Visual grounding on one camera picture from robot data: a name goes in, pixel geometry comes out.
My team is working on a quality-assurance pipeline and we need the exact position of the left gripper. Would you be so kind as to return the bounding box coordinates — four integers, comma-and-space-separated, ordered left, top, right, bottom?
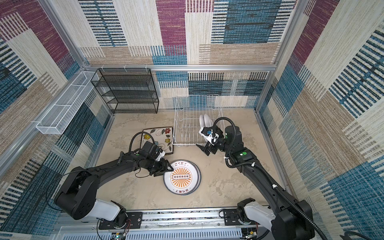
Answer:
146, 158, 176, 177

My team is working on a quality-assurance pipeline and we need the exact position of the white round plate two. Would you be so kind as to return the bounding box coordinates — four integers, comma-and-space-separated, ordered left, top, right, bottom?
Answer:
164, 160, 198, 196

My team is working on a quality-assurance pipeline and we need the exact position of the white round plate one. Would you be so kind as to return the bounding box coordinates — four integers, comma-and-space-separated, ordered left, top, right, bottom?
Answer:
192, 163, 202, 192

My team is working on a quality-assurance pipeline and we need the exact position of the white round plate four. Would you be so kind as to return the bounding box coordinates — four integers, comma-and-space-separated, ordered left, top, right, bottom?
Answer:
203, 114, 214, 130

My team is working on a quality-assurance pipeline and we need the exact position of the white round plate three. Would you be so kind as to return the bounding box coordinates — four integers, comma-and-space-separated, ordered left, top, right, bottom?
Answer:
199, 115, 206, 132

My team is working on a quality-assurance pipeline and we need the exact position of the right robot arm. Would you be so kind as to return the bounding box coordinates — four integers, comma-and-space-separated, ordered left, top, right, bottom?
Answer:
199, 126, 327, 240

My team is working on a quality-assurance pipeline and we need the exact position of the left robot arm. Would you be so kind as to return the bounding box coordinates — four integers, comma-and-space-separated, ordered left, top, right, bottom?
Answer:
54, 142, 174, 226

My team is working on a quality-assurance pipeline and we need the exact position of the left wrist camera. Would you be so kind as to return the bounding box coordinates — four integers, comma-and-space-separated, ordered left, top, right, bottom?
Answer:
151, 149, 166, 162

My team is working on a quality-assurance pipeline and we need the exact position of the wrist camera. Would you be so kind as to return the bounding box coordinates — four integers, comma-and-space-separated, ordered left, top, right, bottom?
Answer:
151, 149, 166, 162
199, 126, 219, 145

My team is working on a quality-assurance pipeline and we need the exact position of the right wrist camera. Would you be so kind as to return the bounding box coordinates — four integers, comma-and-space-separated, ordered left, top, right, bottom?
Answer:
199, 126, 219, 145

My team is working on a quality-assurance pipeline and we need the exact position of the white wire dish rack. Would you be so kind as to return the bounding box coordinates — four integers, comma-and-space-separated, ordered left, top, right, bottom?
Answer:
173, 95, 223, 147

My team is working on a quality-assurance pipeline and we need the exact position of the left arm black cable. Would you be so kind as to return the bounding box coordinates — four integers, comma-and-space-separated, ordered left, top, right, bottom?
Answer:
128, 131, 157, 154

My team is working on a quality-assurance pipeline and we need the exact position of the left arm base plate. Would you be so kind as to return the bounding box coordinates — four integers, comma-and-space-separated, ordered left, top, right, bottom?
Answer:
98, 212, 143, 230

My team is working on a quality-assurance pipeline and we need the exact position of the aluminium mounting rail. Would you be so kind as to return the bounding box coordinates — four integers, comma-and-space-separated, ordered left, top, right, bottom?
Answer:
50, 207, 274, 240

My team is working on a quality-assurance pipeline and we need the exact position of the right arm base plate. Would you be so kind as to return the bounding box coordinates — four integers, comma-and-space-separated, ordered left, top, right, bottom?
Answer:
219, 209, 256, 226

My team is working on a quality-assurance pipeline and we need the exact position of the black wire shelf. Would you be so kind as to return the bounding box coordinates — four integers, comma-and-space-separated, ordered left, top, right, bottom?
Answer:
91, 68, 159, 114

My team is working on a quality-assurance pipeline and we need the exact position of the white mesh wall basket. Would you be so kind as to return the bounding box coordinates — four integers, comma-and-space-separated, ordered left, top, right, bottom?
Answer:
36, 71, 95, 135

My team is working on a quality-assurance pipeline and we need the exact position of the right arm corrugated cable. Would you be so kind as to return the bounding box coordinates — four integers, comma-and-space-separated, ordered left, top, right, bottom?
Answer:
212, 116, 328, 240

